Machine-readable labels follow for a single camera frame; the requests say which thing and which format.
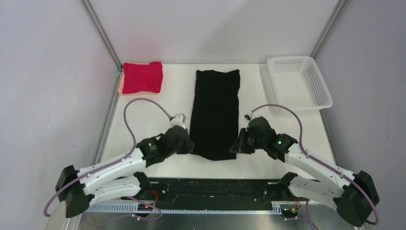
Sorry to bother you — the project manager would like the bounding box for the aluminium frame post left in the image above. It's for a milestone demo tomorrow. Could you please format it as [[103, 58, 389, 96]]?
[[80, 0, 123, 70]]

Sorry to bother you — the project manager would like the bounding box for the aluminium front rail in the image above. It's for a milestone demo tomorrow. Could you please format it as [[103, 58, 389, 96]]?
[[67, 181, 362, 230]]

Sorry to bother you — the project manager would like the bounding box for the folded red t shirt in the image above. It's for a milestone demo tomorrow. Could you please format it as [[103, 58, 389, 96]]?
[[123, 61, 163, 93]]

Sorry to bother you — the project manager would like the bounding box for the folded peach t shirt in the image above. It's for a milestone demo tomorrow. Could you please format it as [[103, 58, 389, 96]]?
[[118, 73, 152, 96]]

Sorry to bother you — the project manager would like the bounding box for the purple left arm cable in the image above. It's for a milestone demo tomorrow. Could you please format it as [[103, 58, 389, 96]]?
[[43, 98, 173, 221]]

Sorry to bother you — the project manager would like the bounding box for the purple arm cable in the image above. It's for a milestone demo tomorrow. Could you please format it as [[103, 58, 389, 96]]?
[[244, 104, 381, 229], [43, 98, 173, 221]]

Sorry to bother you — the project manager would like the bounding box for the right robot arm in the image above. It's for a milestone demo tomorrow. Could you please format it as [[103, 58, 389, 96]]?
[[230, 117, 379, 227]]

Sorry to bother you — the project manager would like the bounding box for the aluminium frame post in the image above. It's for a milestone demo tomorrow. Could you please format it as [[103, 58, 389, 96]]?
[[310, 0, 350, 59], [80, 0, 123, 70]]

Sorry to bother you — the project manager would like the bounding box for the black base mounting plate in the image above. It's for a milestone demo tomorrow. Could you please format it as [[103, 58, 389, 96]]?
[[135, 177, 297, 211]]

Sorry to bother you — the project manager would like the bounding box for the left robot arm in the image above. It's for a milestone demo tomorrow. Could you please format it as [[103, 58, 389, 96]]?
[[56, 126, 194, 218]]

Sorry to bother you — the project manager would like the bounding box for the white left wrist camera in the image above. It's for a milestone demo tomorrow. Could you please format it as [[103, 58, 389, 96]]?
[[169, 114, 186, 129]]

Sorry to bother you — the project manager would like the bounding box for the white plastic basket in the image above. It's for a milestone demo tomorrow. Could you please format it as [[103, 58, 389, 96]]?
[[267, 56, 333, 111]]

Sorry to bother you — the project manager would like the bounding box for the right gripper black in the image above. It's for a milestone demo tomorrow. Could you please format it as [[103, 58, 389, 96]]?
[[230, 127, 266, 154]]

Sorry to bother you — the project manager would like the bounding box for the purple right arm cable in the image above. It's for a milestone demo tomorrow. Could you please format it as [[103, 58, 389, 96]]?
[[244, 104, 381, 229]]

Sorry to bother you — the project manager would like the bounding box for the black t shirt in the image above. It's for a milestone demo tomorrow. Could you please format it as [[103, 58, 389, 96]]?
[[190, 69, 240, 161]]

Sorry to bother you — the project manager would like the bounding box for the aluminium frame post right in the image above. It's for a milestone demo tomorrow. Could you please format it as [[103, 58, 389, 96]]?
[[310, 0, 350, 59]]

